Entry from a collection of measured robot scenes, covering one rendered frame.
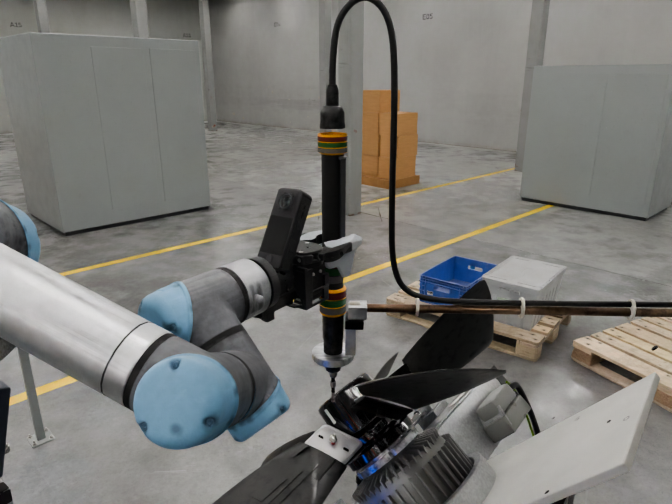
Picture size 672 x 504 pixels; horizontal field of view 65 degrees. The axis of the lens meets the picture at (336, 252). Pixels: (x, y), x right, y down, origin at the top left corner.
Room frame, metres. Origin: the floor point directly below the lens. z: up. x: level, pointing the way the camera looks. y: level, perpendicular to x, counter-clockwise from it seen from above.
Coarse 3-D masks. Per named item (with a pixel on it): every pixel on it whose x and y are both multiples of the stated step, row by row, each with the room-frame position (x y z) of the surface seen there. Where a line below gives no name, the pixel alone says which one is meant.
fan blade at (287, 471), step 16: (288, 448) 0.77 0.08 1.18; (304, 448) 0.76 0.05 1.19; (272, 464) 0.74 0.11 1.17; (288, 464) 0.73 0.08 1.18; (304, 464) 0.73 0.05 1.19; (320, 464) 0.72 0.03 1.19; (336, 464) 0.72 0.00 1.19; (256, 480) 0.71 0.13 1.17; (272, 480) 0.70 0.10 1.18; (288, 480) 0.69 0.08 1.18; (304, 480) 0.69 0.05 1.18; (320, 480) 0.69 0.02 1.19; (336, 480) 0.69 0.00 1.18; (224, 496) 0.70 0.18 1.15; (240, 496) 0.68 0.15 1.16; (256, 496) 0.67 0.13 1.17; (272, 496) 0.66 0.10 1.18; (288, 496) 0.66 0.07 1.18; (304, 496) 0.66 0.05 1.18; (320, 496) 0.66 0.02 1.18
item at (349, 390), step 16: (352, 384) 0.85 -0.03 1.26; (336, 400) 0.83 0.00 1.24; (352, 400) 0.83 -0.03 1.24; (336, 416) 0.82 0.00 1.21; (352, 416) 0.81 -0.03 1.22; (368, 416) 0.81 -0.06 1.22; (352, 432) 0.80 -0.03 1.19; (368, 432) 0.81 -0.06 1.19; (384, 432) 0.80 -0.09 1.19; (400, 432) 0.79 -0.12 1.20; (368, 448) 0.77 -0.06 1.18; (384, 448) 0.77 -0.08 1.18; (352, 464) 0.78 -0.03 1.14
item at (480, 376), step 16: (464, 368) 0.63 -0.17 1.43; (480, 368) 0.64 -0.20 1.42; (368, 384) 0.64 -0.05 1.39; (384, 384) 0.67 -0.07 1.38; (400, 384) 0.68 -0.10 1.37; (416, 384) 0.68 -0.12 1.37; (432, 384) 0.68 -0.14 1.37; (448, 384) 0.68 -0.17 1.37; (464, 384) 0.68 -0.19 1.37; (480, 384) 0.69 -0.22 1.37; (400, 400) 0.77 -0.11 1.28; (416, 400) 0.75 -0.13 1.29; (432, 400) 0.74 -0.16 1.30
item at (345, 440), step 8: (320, 432) 0.81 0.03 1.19; (328, 432) 0.81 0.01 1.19; (336, 432) 0.80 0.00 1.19; (312, 440) 0.79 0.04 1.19; (320, 440) 0.79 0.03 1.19; (328, 440) 0.79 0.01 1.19; (344, 440) 0.78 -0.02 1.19; (352, 440) 0.78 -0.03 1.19; (360, 440) 0.78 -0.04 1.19; (320, 448) 0.77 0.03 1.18; (328, 448) 0.77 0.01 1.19; (336, 448) 0.77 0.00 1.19; (352, 448) 0.76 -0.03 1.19; (336, 456) 0.75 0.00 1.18; (344, 456) 0.75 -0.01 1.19; (352, 456) 0.75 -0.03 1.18
